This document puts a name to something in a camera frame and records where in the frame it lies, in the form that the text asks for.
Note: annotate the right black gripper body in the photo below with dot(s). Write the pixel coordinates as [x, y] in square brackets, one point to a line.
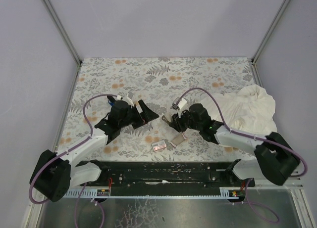
[178, 120]

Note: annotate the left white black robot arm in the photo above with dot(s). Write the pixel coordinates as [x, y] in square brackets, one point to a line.
[57, 172]

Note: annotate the right aluminium extrusion rail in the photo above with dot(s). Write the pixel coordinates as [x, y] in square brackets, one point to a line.
[293, 183]

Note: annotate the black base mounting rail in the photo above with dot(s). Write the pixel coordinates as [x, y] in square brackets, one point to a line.
[167, 175]

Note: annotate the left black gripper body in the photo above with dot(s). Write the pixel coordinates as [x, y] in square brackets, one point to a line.
[138, 115]

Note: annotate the white crumpled cloth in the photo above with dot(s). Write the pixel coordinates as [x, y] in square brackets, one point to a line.
[251, 109]

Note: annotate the blue stapler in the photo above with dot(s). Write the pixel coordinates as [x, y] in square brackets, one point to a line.
[111, 100]

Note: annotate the floral patterned table mat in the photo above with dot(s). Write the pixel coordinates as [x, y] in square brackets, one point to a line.
[158, 82]

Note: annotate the right aluminium frame post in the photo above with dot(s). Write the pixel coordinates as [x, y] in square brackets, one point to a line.
[277, 18]

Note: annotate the left aluminium frame post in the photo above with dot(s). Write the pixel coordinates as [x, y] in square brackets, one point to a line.
[62, 31]

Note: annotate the red white staple box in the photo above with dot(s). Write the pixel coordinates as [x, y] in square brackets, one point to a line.
[159, 145]

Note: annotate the aluminium frame post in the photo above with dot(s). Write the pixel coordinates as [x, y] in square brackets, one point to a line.
[62, 31]
[277, 18]

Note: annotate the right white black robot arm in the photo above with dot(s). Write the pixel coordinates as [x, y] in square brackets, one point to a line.
[273, 160]

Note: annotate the white slotted cable duct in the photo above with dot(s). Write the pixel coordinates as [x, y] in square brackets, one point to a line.
[196, 193]

